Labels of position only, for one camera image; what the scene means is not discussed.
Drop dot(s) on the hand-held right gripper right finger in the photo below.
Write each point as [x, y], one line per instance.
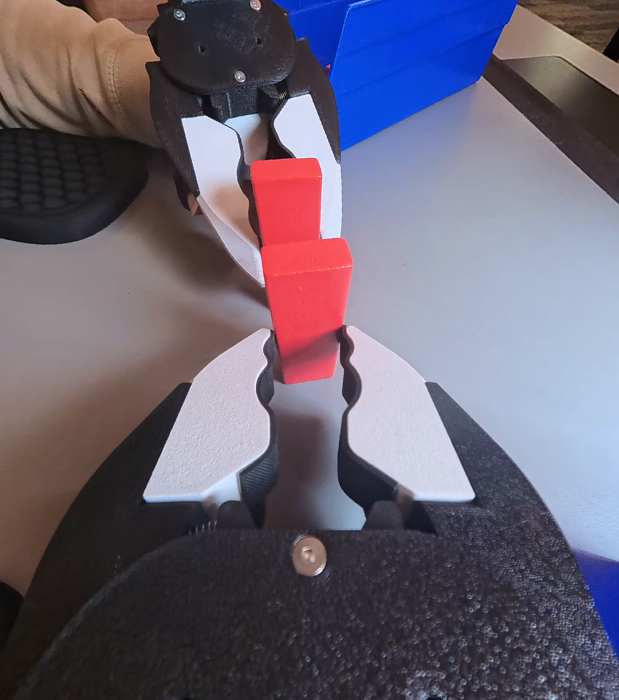
[402, 432]

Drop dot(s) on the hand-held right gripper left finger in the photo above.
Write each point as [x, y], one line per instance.
[216, 437]

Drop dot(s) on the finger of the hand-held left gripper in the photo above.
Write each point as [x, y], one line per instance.
[216, 180]
[309, 136]

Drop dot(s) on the red wooden pillar block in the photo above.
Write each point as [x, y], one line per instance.
[306, 306]
[286, 202]

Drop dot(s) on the person's left forearm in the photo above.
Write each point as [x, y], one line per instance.
[41, 65]

